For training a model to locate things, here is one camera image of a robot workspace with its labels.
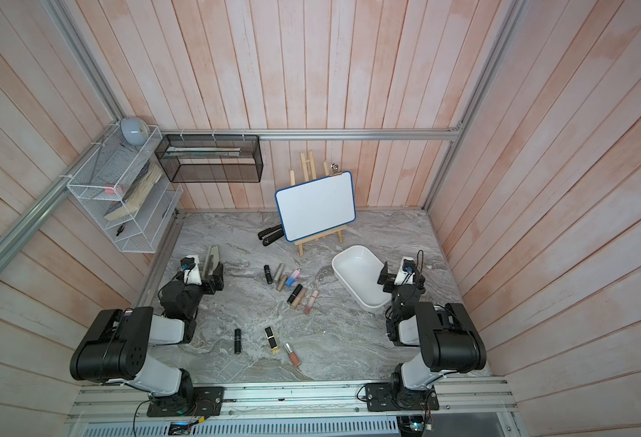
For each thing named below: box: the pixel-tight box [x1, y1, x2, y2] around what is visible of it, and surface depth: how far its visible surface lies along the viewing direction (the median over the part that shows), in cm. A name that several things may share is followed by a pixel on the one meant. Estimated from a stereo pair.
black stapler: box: [257, 223, 285, 246], surface depth 112 cm
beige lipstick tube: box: [290, 287, 307, 310], surface depth 94 cm
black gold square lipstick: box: [264, 325, 278, 351], surface depth 85 cm
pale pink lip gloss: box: [304, 289, 319, 316], surface depth 94 cm
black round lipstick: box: [234, 327, 242, 355], surface depth 85 cm
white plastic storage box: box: [331, 244, 393, 310], surface depth 100 cm
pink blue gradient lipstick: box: [285, 268, 302, 287], surface depth 100 cm
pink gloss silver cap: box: [284, 342, 302, 367], surface depth 82 cm
